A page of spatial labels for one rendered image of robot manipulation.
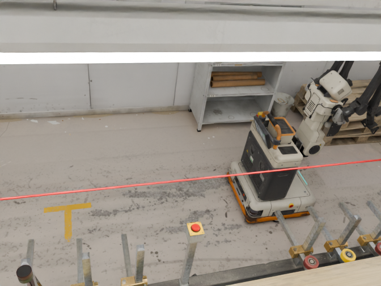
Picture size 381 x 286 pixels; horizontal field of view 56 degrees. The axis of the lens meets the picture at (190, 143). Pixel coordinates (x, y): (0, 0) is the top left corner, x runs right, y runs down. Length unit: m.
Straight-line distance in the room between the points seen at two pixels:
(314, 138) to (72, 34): 2.73
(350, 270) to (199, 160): 2.11
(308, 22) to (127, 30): 0.35
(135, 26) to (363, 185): 3.93
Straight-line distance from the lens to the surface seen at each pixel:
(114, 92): 4.30
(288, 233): 2.37
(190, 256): 1.93
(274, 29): 0.73
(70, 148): 3.99
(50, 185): 3.65
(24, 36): 0.65
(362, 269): 2.37
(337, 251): 2.44
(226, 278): 2.26
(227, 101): 4.69
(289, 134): 3.01
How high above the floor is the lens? 2.62
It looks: 40 degrees down
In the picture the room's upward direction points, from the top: 9 degrees clockwise
